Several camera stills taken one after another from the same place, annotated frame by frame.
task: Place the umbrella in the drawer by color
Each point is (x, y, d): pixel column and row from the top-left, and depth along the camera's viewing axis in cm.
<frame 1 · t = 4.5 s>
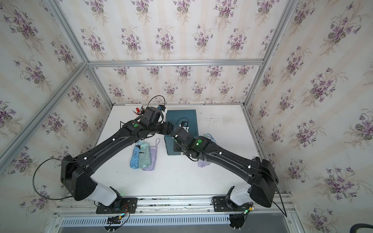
left hand: (170, 127, 80), fingers open
right hand: (177, 143, 77), fingers open
teal drawer cabinet: (176, 117, 78), point 28 cm above the table
pink pen holder cup: (138, 110, 101), point 13 cm above the table
left blue folded umbrella: (134, 163, 85), point 4 cm above the table
left green folded umbrella: (144, 155, 86), point 7 cm above the table
left purple folded umbrella: (153, 150, 93), point 3 cm above the table

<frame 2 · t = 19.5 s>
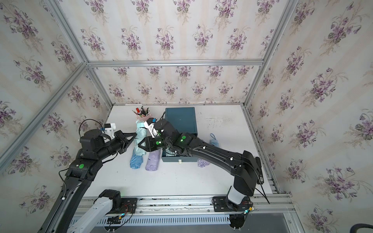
left hand: (138, 134, 66), fingers closed
right hand: (141, 145, 67), fingers open
left green folded umbrella: (141, 131, 69), point 31 cm above the table
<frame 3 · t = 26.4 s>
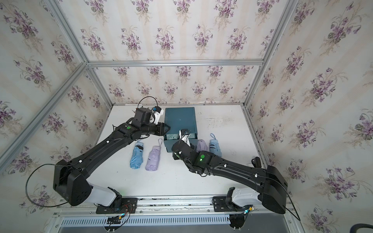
left hand: (168, 128, 79), fingers open
right hand: (177, 146, 76), fingers open
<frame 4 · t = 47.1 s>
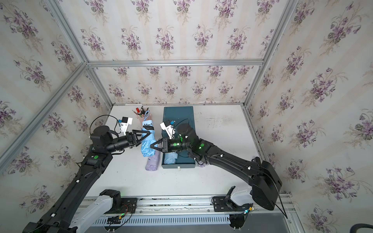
left hand: (148, 138, 66), fingers open
right hand: (152, 148, 64), fingers closed
left blue folded umbrella: (147, 125, 69), point 32 cm above the table
right blue folded umbrella: (170, 158, 81), point 11 cm above the table
